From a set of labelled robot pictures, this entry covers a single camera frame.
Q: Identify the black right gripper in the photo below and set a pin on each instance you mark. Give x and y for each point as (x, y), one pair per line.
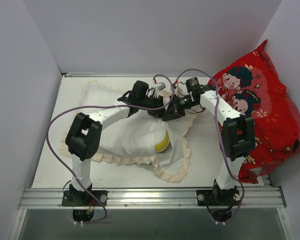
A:
(172, 109)

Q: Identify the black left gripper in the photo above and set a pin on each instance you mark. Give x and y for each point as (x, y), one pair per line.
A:
(159, 102)

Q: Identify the white pillow with yellow band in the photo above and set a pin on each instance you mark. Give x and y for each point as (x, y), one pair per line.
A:
(161, 141)

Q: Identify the white pillowcase with cream ruffle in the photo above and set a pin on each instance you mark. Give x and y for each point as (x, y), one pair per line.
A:
(131, 141)

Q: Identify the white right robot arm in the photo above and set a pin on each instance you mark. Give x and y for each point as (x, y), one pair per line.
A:
(235, 132)

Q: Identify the red cartoon print pillow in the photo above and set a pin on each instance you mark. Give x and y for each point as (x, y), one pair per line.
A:
(251, 86)

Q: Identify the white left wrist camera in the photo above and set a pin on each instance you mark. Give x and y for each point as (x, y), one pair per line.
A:
(156, 88)

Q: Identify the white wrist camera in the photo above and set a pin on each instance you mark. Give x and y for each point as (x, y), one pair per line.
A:
(156, 88)
(174, 88)

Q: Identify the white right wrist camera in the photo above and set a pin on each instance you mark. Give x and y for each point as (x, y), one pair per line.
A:
(174, 88)

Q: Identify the aluminium back rail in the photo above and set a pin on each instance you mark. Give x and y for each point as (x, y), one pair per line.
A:
(78, 74)

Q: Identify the aluminium rail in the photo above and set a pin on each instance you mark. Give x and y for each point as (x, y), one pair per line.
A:
(78, 74)
(149, 198)

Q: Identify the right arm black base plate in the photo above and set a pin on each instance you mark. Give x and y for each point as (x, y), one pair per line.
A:
(227, 198)

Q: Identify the aluminium front rail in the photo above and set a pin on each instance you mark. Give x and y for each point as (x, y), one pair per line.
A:
(149, 198)

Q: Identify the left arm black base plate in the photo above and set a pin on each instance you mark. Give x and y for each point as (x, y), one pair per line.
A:
(70, 199)

